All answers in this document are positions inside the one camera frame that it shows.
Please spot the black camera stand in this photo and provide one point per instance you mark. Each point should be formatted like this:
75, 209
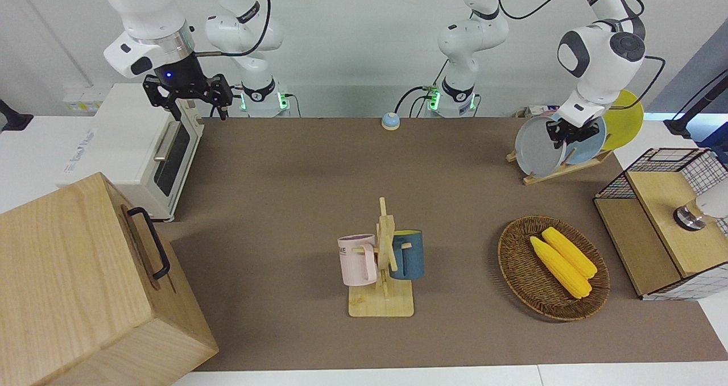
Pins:
697, 104
11, 119

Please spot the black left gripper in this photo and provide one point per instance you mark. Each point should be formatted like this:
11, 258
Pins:
574, 133

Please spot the wooden drawer cabinet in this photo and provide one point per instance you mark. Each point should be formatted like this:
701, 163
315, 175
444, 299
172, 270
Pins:
68, 283

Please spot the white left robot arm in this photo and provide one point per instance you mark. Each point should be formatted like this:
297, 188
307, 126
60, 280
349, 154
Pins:
597, 56

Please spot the dark teal mug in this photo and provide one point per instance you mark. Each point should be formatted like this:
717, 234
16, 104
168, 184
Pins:
410, 255

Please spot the yellow corn cob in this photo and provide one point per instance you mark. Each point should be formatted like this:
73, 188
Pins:
569, 252
560, 269

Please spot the light blue plate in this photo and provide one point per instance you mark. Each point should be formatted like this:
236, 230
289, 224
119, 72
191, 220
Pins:
588, 144

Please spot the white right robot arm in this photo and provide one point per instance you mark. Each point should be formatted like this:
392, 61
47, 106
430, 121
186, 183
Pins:
142, 11

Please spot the wooden plate rack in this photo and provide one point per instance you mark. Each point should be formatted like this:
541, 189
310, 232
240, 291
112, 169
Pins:
569, 169

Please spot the white toaster oven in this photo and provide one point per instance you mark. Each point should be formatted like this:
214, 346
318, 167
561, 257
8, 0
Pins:
125, 141

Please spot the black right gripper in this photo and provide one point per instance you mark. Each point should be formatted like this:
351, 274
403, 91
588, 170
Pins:
182, 76

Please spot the white cylindrical grinder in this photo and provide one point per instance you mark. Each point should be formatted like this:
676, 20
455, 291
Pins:
714, 204

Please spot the wooden mug tree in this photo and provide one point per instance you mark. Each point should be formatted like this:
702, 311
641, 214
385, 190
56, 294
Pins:
381, 303

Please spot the yellow plate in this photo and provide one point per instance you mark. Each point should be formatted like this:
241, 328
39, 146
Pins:
625, 119

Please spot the pink mug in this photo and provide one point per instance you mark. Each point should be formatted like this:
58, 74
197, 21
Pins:
355, 261

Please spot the brown wicker basket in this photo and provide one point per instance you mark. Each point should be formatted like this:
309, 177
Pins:
523, 266

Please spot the blue dome bell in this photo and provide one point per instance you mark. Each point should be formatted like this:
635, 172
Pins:
390, 121

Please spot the gray plate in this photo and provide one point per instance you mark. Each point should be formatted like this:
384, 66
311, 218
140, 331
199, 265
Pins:
534, 147

